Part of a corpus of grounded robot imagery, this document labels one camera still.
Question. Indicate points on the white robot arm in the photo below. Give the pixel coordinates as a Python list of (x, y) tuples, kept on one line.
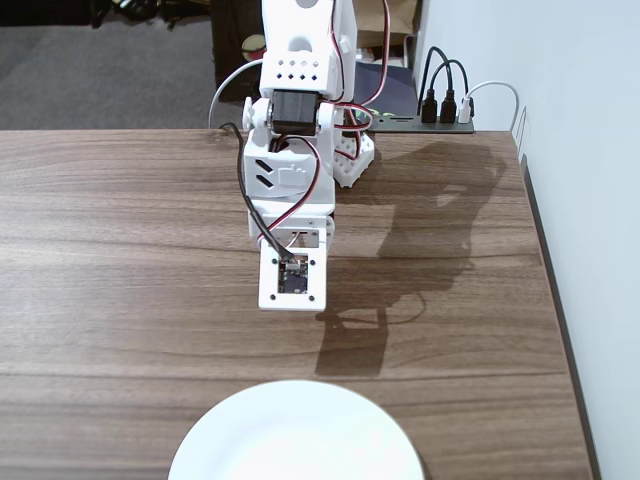
[(295, 70)]

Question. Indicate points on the black furniture base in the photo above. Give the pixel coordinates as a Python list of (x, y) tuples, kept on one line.
[(50, 10)]

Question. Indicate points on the dark navy box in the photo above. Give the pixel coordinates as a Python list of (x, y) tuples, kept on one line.
[(400, 90)]

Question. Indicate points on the black cabinet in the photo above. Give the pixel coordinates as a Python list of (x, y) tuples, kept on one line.
[(227, 50)]

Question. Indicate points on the brown paper bag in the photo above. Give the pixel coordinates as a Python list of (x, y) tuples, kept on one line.
[(400, 20)]

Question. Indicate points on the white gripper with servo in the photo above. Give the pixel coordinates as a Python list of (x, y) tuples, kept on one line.
[(320, 234)]

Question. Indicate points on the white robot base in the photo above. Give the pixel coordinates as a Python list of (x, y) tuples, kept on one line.
[(355, 160)]

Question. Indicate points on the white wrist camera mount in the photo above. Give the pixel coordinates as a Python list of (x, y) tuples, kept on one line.
[(270, 290)]

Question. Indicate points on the black USB hub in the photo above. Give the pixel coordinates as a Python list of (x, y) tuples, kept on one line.
[(400, 127)]

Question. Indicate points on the round red cream object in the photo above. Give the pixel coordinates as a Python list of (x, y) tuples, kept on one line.
[(252, 47)]

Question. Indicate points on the white round plate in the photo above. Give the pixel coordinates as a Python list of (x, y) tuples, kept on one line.
[(300, 440)]

